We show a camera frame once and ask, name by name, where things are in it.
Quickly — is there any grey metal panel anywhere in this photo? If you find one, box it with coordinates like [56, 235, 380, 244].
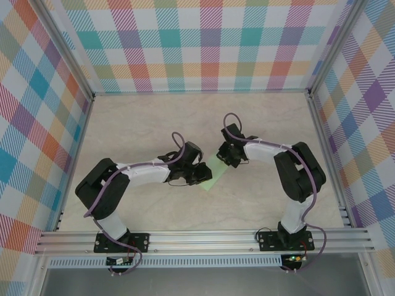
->
[39, 267, 371, 296]

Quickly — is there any small black circuit board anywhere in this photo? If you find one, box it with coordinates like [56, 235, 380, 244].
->
[106, 257, 134, 266]

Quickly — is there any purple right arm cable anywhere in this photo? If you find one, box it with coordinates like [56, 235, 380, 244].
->
[223, 112, 328, 274]

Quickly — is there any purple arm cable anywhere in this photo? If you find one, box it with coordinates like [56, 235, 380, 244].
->
[223, 112, 328, 274]
[83, 131, 189, 277]

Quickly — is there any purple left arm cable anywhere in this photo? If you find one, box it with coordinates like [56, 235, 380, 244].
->
[83, 131, 189, 277]

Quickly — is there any wide aluminium mounting rail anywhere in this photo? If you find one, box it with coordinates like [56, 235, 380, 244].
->
[33, 228, 376, 256]

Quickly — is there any slotted grey cable duct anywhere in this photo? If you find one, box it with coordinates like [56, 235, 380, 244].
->
[48, 255, 283, 269]

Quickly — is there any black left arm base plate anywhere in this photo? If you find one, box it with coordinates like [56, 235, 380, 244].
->
[94, 232, 151, 253]

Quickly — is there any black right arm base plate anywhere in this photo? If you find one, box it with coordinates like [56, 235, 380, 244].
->
[257, 230, 315, 252]

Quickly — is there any aluminium frame rail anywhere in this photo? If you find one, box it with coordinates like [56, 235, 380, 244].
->
[307, 92, 354, 228]
[54, 97, 95, 232]

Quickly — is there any aluminium frame post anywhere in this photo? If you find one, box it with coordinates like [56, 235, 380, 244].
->
[33, 0, 96, 101]
[307, 0, 364, 96]

